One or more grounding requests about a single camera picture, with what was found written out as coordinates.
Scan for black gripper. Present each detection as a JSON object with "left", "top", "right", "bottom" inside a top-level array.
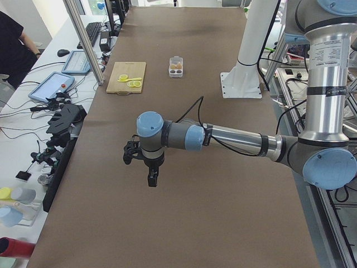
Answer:
[{"left": 143, "top": 156, "right": 165, "bottom": 187}]

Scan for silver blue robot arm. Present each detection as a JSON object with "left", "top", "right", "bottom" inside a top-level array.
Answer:
[{"left": 133, "top": 1, "right": 356, "bottom": 190}]

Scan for clear plastic egg box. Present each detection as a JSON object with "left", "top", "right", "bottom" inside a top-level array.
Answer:
[{"left": 168, "top": 56, "right": 184, "bottom": 78}]

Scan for black power adapter box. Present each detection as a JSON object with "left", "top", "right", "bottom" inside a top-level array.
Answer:
[{"left": 99, "top": 31, "right": 111, "bottom": 52}]

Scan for yellow plastic knife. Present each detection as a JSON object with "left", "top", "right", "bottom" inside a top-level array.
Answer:
[{"left": 117, "top": 77, "right": 142, "bottom": 82}]

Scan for black gripper stand parts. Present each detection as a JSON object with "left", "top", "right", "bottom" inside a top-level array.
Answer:
[{"left": 46, "top": 104, "right": 87, "bottom": 135}]

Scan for lemon slice near knife tip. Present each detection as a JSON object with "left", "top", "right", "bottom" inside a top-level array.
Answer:
[{"left": 118, "top": 74, "right": 128, "bottom": 82}]

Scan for bamboo cutting board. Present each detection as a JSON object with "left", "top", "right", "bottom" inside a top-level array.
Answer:
[{"left": 106, "top": 61, "right": 146, "bottom": 95}]

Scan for grey plastic cup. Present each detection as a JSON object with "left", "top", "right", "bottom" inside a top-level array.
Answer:
[{"left": 11, "top": 188, "right": 36, "bottom": 204}]

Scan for white central mounting column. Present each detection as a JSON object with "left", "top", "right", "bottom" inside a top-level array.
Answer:
[{"left": 220, "top": 0, "right": 280, "bottom": 99}]

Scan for blue teach pendant near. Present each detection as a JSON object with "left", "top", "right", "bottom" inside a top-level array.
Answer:
[{"left": 28, "top": 72, "right": 75, "bottom": 103}]

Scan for blue teach pendant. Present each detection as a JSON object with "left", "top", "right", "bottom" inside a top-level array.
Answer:
[
  {"left": 28, "top": 72, "right": 75, "bottom": 103},
  {"left": 61, "top": 50, "right": 91, "bottom": 75}
]

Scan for blue teach pendant far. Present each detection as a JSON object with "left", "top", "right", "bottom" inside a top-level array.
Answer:
[{"left": 61, "top": 50, "right": 91, "bottom": 75}]

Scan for light blue plastic cup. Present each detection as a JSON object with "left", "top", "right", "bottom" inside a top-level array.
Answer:
[{"left": 1, "top": 206, "right": 23, "bottom": 227}]

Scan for yellow plastic cup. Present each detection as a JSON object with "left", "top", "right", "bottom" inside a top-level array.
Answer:
[{"left": 0, "top": 187, "right": 12, "bottom": 200}]

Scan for black computer mouse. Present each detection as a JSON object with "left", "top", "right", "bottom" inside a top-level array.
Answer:
[{"left": 57, "top": 49, "right": 70, "bottom": 57}]

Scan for black keyboard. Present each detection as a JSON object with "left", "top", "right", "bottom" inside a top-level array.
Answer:
[{"left": 85, "top": 22, "right": 102, "bottom": 47}]

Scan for red cylinder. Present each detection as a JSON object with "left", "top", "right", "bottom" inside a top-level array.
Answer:
[{"left": 1, "top": 237, "right": 36, "bottom": 259}]

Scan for person in black shirt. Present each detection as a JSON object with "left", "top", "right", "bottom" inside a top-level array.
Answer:
[{"left": 1, "top": 12, "right": 41, "bottom": 89}]

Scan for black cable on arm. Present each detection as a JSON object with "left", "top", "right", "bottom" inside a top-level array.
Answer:
[{"left": 175, "top": 95, "right": 263, "bottom": 156}]

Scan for lemon slice at handle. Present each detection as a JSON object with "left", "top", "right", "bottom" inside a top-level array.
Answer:
[{"left": 133, "top": 81, "right": 142, "bottom": 87}]

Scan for aluminium frame post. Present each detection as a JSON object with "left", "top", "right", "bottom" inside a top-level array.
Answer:
[{"left": 63, "top": 0, "right": 104, "bottom": 86}]

